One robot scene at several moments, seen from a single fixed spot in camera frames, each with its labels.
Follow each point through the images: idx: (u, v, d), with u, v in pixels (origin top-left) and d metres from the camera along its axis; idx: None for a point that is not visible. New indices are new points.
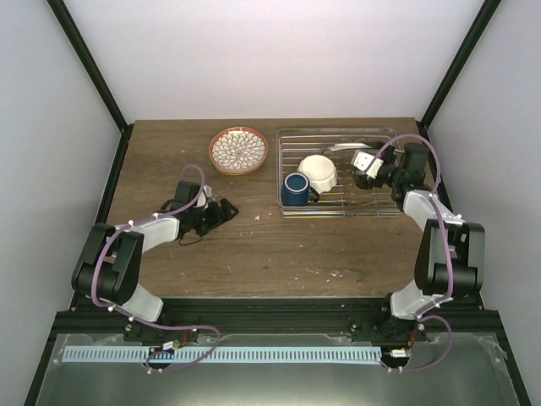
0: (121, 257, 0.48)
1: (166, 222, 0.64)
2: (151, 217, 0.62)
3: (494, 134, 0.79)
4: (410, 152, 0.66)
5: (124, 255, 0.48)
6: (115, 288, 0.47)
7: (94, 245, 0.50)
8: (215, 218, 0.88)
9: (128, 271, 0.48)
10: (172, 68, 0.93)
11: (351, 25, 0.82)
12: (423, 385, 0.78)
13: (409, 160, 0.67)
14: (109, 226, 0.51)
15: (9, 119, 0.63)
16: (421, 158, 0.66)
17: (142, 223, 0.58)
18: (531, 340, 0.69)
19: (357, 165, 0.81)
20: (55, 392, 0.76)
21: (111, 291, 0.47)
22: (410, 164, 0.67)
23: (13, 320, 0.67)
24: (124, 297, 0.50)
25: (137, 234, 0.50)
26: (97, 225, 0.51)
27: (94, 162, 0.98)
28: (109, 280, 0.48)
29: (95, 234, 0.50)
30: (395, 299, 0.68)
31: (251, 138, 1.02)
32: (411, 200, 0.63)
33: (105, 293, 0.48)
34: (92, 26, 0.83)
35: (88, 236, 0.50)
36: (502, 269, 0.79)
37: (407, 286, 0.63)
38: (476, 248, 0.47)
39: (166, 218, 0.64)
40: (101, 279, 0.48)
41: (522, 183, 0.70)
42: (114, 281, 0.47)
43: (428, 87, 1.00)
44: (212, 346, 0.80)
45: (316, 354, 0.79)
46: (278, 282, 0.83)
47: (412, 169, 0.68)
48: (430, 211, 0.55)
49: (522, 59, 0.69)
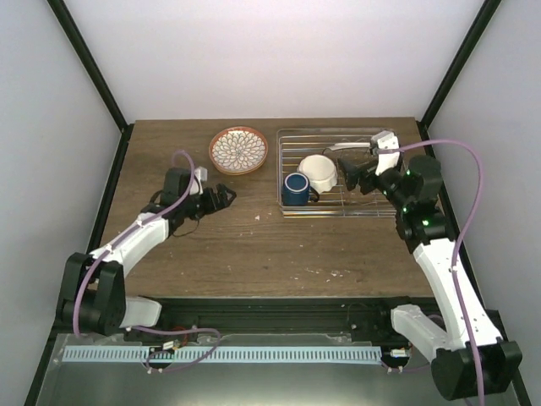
0: (100, 291, 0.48)
1: (152, 228, 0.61)
2: (136, 223, 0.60)
3: (497, 132, 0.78)
4: (422, 180, 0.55)
5: (104, 288, 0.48)
6: (98, 320, 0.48)
7: (72, 278, 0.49)
8: (210, 205, 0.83)
9: (110, 304, 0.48)
10: (172, 68, 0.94)
11: (351, 25, 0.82)
12: (422, 385, 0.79)
13: (420, 187, 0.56)
14: (84, 255, 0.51)
15: (8, 118, 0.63)
16: (434, 185, 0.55)
17: (123, 239, 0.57)
18: (531, 342, 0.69)
19: (380, 140, 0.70)
20: (55, 392, 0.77)
21: (94, 322, 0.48)
22: (421, 192, 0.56)
23: (13, 320, 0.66)
24: (110, 326, 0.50)
25: (117, 264, 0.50)
26: (72, 255, 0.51)
27: (93, 162, 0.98)
28: (91, 312, 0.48)
29: (71, 266, 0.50)
30: (397, 317, 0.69)
31: (251, 139, 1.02)
32: (428, 265, 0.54)
33: (90, 324, 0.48)
34: (92, 26, 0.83)
35: (66, 271, 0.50)
36: (504, 269, 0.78)
37: (410, 320, 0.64)
38: (506, 369, 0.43)
39: (153, 222, 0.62)
40: (84, 311, 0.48)
41: (524, 183, 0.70)
42: (97, 313, 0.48)
43: (429, 87, 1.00)
44: (212, 346, 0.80)
45: (317, 354, 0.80)
46: (278, 282, 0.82)
47: (423, 198, 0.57)
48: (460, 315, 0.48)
49: (524, 57, 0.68)
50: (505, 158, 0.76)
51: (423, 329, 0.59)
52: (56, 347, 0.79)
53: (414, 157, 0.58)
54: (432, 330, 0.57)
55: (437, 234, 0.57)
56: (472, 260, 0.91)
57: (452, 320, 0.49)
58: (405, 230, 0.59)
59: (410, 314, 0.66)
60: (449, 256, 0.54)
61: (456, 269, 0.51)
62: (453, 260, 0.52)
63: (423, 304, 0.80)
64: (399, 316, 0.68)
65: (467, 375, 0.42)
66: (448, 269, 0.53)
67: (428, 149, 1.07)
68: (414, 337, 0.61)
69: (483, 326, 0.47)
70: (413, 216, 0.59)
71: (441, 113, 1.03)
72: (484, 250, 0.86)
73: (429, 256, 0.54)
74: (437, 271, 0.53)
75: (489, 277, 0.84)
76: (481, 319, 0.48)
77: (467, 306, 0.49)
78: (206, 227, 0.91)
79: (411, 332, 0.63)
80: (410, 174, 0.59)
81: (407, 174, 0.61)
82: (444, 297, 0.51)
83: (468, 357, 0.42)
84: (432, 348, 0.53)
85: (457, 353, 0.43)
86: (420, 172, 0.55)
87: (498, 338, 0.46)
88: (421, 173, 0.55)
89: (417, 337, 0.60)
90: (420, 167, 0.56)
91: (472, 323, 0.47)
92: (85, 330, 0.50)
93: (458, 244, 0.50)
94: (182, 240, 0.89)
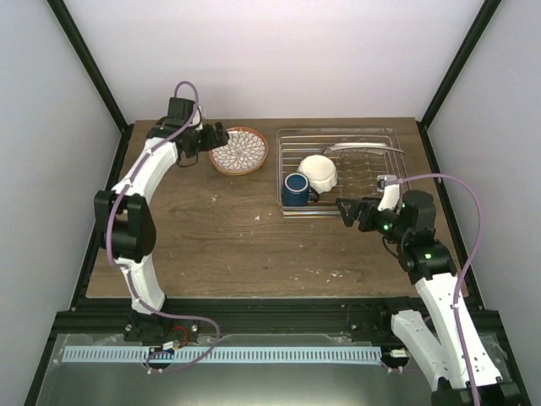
0: (131, 222, 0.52)
1: (164, 151, 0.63)
2: (147, 155, 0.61)
3: (496, 132, 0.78)
4: (417, 210, 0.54)
5: (133, 219, 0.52)
6: (134, 244, 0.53)
7: (101, 212, 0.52)
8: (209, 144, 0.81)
9: (141, 232, 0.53)
10: (172, 68, 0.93)
11: (351, 25, 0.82)
12: (422, 385, 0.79)
13: (415, 217, 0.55)
14: (108, 192, 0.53)
15: (8, 119, 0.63)
16: (430, 215, 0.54)
17: (139, 170, 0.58)
18: (530, 342, 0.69)
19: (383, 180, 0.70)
20: (55, 392, 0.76)
21: (131, 248, 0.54)
22: (418, 222, 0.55)
23: (13, 320, 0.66)
24: (144, 249, 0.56)
25: (140, 196, 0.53)
26: (97, 194, 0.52)
27: (93, 161, 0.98)
28: (125, 240, 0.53)
29: (97, 203, 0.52)
30: (397, 324, 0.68)
31: (251, 138, 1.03)
32: (429, 299, 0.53)
33: (127, 249, 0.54)
34: (92, 24, 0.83)
35: (95, 207, 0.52)
36: (503, 268, 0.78)
37: (411, 331, 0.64)
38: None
39: (162, 149, 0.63)
40: (120, 240, 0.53)
41: (523, 183, 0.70)
42: (131, 240, 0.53)
43: (428, 88, 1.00)
44: (210, 346, 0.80)
45: (316, 354, 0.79)
46: (278, 282, 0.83)
47: (420, 228, 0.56)
48: (461, 353, 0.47)
49: (523, 58, 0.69)
50: (504, 158, 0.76)
51: (425, 348, 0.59)
52: (56, 347, 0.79)
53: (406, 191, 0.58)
54: (434, 348, 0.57)
55: (439, 268, 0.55)
56: (472, 260, 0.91)
57: (453, 358, 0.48)
58: (407, 262, 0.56)
59: (411, 322, 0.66)
60: (450, 293, 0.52)
61: (457, 306, 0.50)
62: (455, 298, 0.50)
63: (423, 304, 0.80)
64: (399, 323, 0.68)
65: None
66: (450, 306, 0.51)
67: (428, 149, 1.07)
68: (415, 350, 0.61)
69: (483, 366, 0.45)
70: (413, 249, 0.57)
71: (441, 114, 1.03)
72: (483, 250, 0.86)
73: (431, 292, 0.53)
74: (438, 308, 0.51)
75: (489, 277, 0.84)
76: (483, 358, 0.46)
77: (467, 342, 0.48)
78: (206, 227, 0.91)
79: (411, 342, 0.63)
80: (405, 206, 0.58)
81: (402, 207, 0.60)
82: (445, 335, 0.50)
83: (468, 397, 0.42)
84: (435, 375, 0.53)
85: (458, 392, 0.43)
86: (413, 203, 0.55)
87: (499, 379, 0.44)
88: (414, 205, 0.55)
89: (417, 353, 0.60)
90: (414, 200, 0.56)
91: (472, 362, 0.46)
92: (120, 253, 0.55)
93: (459, 282, 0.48)
94: (182, 240, 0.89)
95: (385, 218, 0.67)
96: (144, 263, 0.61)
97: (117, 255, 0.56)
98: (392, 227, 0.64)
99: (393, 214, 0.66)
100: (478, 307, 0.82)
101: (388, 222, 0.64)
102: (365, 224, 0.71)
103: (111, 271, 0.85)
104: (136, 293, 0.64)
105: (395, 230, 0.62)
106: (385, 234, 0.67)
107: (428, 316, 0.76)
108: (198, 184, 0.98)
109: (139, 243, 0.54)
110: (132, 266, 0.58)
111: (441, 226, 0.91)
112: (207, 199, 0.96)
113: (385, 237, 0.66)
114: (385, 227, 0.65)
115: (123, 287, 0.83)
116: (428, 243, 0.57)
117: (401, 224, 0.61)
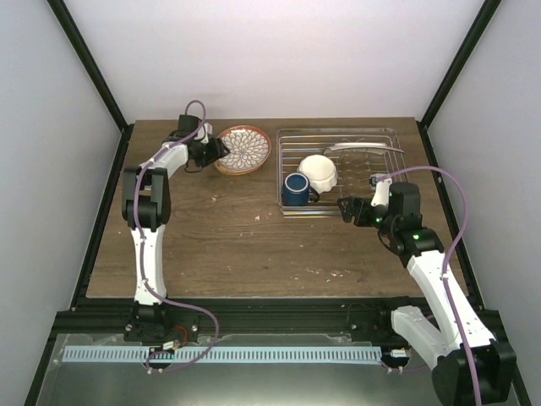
0: (155, 191, 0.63)
1: (178, 149, 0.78)
2: (164, 148, 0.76)
3: (496, 129, 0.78)
4: (401, 195, 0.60)
5: (157, 189, 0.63)
6: (157, 211, 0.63)
7: (129, 185, 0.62)
8: (214, 154, 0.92)
9: (163, 200, 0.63)
10: (172, 68, 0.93)
11: (350, 26, 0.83)
12: (423, 386, 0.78)
13: (401, 202, 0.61)
14: (135, 167, 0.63)
15: (9, 119, 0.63)
16: (414, 200, 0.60)
17: (160, 156, 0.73)
18: (529, 341, 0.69)
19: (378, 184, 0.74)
20: (55, 392, 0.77)
21: (154, 215, 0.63)
22: (404, 208, 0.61)
23: (13, 318, 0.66)
24: (165, 219, 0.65)
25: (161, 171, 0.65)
26: (127, 168, 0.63)
27: (94, 161, 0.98)
28: (150, 208, 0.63)
29: (127, 177, 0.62)
30: (398, 319, 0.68)
31: (254, 137, 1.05)
32: (420, 275, 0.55)
33: (150, 216, 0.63)
34: (93, 25, 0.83)
35: (125, 180, 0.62)
36: (503, 267, 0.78)
37: (411, 322, 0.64)
38: (504, 374, 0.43)
39: (177, 146, 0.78)
40: (143, 209, 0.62)
41: (523, 180, 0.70)
42: (155, 208, 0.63)
43: (429, 87, 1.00)
44: (208, 346, 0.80)
45: (317, 354, 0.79)
46: (278, 282, 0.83)
47: (406, 213, 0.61)
48: (452, 319, 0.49)
49: (523, 57, 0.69)
50: (504, 155, 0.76)
51: (423, 335, 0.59)
52: (56, 347, 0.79)
53: (391, 184, 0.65)
54: (433, 335, 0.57)
55: (428, 249, 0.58)
56: (472, 260, 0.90)
57: (448, 326, 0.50)
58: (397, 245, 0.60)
59: (410, 316, 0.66)
60: (439, 266, 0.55)
61: (446, 276, 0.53)
62: (444, 268, 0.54)
63: (423, 304, 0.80)
64: (398, 315, 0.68)
65: (465, 380, 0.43)
66: (439, 278, 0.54)
67: (428, 150, 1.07)
68: (415, 341, 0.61)
69: (476, 330, 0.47)
70: (402, 233, 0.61)
71: (441, 113, 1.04)
72: (483, 250, 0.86)
73: (421, 266, 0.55)
74: (429, 282, 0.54)
75: (489, 277, 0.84)
76: (474, 323, 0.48)
77: (460, 310, 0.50)
78: (206, 227, 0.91)
79: (411, 335, 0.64)
80: (391, 196, 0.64)
81: (390, 199, 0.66)
82: (440, 309, 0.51)
83: (463, 359, 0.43)
84: (434, 355, 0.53)
85: (454, 356, 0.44)
86: (399, 189, 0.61)
87: (491, 340, 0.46)
88: (400, 191, 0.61)
89: (418, 342, 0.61)
90: (400, 187, 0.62)
91: (466, 326, 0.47)
92: (143, 223, 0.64)
93: (447, 254, 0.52)
94: (182, 240, 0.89)
95: (378, 212, 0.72)
96: (158, 240, 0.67)
97: (139, 227, 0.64)
98: (383, 218, 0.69)
99: (385, 209, 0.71)
100: (478, 307, 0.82)
101: (379, 216, 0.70)
102: (360, 219, 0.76)
103: (110, 271, 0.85)
104: (144, 272, 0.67)
105: (385, 221, 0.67)
106: (378, 227, 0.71)
107: (428, 317, 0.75)
108: (198, 184, 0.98)
109: (161, 211, 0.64)
110: (147, 238, 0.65)
111: (442, 225, 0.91)
112: (208, 199, 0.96)
113: (379, 230, 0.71)
114: (378, 220, 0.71)
115: (123, 288, 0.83)
116: (415, 227, 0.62)
117: (389, 214, 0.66)
